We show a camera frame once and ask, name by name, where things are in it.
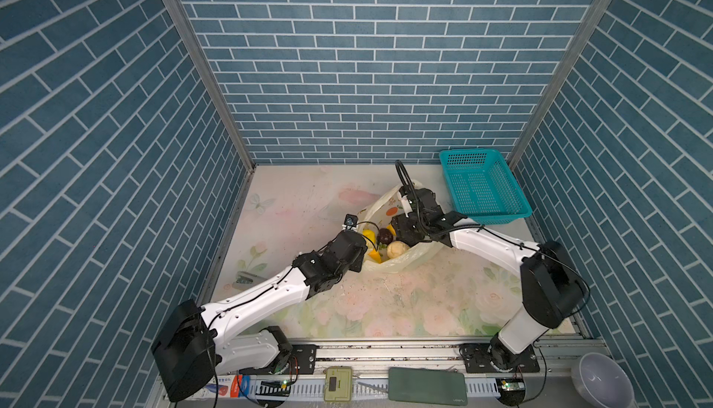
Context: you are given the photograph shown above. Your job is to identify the yellow lemon fruit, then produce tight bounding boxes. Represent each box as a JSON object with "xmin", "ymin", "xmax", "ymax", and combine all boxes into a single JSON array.
[{"xmin": 362, "ymin": 229, "xmax": 378, "ymax": 249}]

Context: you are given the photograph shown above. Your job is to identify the beige pear fruit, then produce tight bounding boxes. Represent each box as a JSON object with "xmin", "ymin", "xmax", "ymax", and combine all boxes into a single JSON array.
[{"xmin": 386, "ymin": 241, "xmax": 410, "ymax": 260}]

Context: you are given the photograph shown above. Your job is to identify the yellow translucent plastic bag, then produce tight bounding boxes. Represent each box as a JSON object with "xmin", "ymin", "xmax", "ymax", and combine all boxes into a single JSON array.
[{"xmin": 358, "ymin": 185, "xmax": 445, "ymax": 274}]

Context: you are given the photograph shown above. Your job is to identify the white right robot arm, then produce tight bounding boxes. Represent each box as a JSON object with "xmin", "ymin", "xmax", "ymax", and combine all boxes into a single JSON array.
[{"xmin": 391, "ymin": 185, "xmax": 589, "ymax": 371}]

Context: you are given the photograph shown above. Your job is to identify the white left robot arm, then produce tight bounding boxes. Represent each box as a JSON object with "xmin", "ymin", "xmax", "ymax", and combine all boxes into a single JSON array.
[{"xmin": 152, "ymin": 230, "xmax": 369, "ymax": 402}]

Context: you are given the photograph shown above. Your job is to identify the orange fruit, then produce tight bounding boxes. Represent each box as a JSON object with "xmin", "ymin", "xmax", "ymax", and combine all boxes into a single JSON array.
[{"xmin": 367, "ymin": 248, "xmax": 384, "ymax": 264}]

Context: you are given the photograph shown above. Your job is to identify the dark brown fruit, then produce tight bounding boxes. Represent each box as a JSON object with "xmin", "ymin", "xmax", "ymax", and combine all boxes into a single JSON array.
[{"xmin": 377, "ymin": 228, "xmax": 395, "ymax": 246}]

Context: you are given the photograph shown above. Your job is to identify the teal plastic basket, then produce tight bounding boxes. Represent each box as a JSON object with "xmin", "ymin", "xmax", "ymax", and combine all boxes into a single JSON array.
[{"xmin": 439, "ymin": 148, "xmax": 532, "ymax": 225}]

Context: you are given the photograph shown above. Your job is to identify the small green meter box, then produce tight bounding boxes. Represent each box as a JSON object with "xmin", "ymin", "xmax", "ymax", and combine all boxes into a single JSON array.
[{"xmin": 324, "ymin": 366, "xmax": 353, "ymax": 402}]

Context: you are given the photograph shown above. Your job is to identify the green rectangular pad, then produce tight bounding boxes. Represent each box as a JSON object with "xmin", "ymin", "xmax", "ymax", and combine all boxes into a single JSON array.
[{"xmin": 388, "ymin": 367, "xmax": 468, "ymax": 406}]

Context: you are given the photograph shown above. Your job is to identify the grey round bowl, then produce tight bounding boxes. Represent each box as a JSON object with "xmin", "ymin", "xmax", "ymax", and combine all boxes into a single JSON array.
[{"xmin": 571, "ymin": 352, "xmax": 635, "ymax": 408}]

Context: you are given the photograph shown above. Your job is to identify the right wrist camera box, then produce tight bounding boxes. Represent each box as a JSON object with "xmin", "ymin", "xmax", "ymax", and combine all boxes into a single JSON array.
[{"xmin": 398, "ymin": 193, "xmax": 416, "ymax": 218}]

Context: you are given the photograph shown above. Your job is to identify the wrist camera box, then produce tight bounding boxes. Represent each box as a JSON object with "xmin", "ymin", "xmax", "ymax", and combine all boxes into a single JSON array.
[
  {"xmin": 398, "ymin": 193, "xmax": 416, "ymax": 218},
  {"xmin": 343, "ymin": 214, "xmax": 358, "ymax": 231}
]

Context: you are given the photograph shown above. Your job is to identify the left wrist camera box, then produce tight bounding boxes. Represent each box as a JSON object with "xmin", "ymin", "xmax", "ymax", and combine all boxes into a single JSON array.
[{"xmin": 343, "ymin": 214, "xmax": 358, "ymax": 231}]

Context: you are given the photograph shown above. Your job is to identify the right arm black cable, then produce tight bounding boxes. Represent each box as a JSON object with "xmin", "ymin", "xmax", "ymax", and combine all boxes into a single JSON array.
[{"xmin": 394, "ymin": 159, "xmax": 424, "ymax": 225}]

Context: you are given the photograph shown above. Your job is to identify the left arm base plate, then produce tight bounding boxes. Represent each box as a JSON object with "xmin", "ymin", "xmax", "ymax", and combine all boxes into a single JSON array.
[{"xmin": 276, "ymin": 344, "xmax": 319, "ymax": 376}]

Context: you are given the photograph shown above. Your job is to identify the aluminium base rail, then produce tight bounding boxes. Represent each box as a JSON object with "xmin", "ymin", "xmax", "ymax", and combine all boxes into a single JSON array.
[{"xmin": 185, "ymin": 336, "xmax": 608, "ymax": 407}]

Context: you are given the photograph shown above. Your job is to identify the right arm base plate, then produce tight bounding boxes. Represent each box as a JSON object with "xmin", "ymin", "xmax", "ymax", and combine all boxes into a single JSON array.
[{"xmin": 459, "ymin": 343, "xmax": 540, "ymax": 374}]

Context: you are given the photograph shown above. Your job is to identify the aluminium corner post right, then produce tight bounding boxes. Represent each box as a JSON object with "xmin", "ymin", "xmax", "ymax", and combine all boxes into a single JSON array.
[{"xmin": 507, "ymin": 0, "xmax": 613, "ymax": 170}]

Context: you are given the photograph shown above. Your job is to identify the aluminium corner post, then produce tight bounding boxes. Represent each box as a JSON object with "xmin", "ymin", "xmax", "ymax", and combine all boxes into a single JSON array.
[
  {"xmin": 507, "ymin": 0, "xmax": 613, "ymax": 170},
  {"xmin": 162, "ymin": 0, "xmax": 255, "ymax": 174}
]

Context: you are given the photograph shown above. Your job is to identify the aluminium corner post left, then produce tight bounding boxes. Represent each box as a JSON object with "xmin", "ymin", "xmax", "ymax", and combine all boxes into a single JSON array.
[{"xmin": 162, "ymin": 0, "xmax": 255, "ymax": 174}]

